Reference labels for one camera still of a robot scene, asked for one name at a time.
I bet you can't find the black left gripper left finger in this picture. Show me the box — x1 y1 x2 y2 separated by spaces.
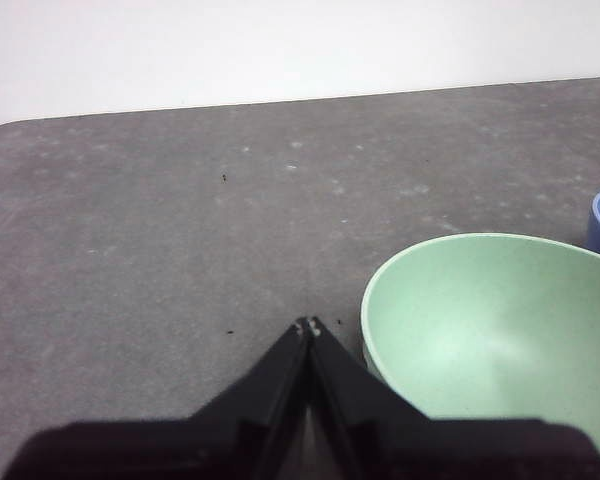
191 316 310 480

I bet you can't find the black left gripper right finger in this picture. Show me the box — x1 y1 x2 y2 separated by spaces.
307 315 432 480

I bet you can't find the green ribbed bowl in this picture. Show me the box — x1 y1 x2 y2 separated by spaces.
360 232 600 480

